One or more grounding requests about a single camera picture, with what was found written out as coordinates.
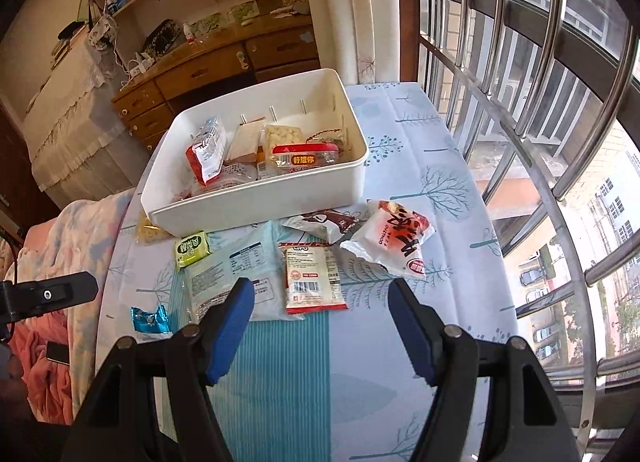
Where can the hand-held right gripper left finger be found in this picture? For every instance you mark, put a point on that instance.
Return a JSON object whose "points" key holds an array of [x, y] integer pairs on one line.
{"points": [[230, 332]]}

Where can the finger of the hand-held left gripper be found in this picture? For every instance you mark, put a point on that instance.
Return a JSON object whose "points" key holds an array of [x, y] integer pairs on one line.
{"points": [[70, 289]]}

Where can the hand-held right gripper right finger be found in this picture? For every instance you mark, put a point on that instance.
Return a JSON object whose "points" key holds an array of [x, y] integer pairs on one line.
{"points": [[410, 332]]}

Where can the large white blue cracker bag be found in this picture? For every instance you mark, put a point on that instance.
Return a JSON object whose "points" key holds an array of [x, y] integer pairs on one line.
{"points": [[235, 267]]}

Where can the blue foil candy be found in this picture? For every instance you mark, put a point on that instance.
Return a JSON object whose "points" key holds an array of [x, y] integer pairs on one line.
{"points": [[150, 319]]}

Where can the small green snack packet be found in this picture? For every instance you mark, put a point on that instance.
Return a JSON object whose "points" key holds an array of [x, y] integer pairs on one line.
{"points": [[192, 249]]}

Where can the white red print bun packet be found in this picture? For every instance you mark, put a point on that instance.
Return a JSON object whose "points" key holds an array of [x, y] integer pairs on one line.
{"points": [[390, 242]]}

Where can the cream red-edged snack packet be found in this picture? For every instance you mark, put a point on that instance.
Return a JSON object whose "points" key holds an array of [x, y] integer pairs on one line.
{"points": [[312, 277]]}

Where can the white plastic storage box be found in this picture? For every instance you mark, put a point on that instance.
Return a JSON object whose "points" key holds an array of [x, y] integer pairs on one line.
{"points": [[260, 202]]}

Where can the brown white snack packet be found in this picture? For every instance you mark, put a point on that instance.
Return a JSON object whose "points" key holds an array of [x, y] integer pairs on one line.
{"points": [[325, 222]]}

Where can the white red text snack packet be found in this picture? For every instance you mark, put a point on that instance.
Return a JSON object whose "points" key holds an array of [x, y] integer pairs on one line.
{"points": [[207, 151]]}

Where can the clear red label nut packet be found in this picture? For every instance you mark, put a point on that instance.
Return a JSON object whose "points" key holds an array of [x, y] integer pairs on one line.
{"points": [[305, 156]]}

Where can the dark phone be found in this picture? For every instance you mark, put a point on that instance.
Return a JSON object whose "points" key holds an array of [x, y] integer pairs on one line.
{"points": [[57, 352]]}

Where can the pink cloth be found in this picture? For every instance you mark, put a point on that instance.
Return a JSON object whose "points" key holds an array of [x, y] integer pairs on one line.
{"points": [[40, 377]]}

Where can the clear yellow puffed cracker packet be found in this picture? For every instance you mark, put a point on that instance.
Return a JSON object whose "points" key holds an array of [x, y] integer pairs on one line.
{"points": [[147, 233]]}

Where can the dark wooden door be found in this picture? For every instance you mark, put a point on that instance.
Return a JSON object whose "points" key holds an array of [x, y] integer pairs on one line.
{"points": [[20, 176]]}

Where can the white pink snack packet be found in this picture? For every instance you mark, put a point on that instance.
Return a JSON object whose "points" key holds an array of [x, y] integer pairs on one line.
{"points": [[235, 174]]}

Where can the tree print tablecloth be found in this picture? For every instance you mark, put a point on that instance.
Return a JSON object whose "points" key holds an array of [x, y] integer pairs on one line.
{"points": [[425, 166]]}

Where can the white lace cover cloth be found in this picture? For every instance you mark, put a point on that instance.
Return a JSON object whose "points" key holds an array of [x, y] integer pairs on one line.
{"points": [[70, 116]]}

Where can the beige flat snack packet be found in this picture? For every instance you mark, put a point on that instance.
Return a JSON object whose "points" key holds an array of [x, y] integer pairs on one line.
{"points": [[245, 141]]}

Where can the metal window bars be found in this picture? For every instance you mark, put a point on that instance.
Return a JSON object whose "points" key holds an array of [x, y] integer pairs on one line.
{"points": [[550, 181]]}

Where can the white power strip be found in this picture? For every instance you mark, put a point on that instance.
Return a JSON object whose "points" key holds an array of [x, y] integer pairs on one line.
{"points": [[137, 66]]}

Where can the wooden desk with drawers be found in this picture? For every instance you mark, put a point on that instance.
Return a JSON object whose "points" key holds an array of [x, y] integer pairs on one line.
{"points": [[210, 71]]}

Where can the black patterned tin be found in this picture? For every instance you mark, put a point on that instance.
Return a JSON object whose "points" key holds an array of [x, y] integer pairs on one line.
{"points": [[161, 39]]}

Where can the small white bottle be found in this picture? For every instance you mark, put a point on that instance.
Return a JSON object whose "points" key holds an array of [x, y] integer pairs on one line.
{"points": [[189, 34]]}

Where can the cream floral curtain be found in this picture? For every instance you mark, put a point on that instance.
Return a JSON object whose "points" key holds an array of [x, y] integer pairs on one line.
{"points": [[350, 16]]}

